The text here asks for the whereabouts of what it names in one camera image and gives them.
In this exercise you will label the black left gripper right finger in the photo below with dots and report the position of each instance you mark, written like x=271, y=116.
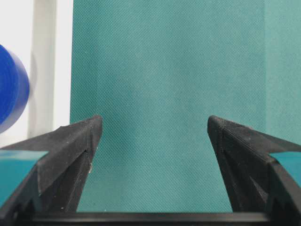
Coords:
x=254, y=179

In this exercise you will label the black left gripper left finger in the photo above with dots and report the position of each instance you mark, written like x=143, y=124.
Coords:
x=47, y=173

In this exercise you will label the blue tape roll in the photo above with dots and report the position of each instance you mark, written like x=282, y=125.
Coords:
x=14, y=88

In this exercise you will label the white plastic case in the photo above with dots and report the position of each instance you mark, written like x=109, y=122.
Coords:
x=39, y=32

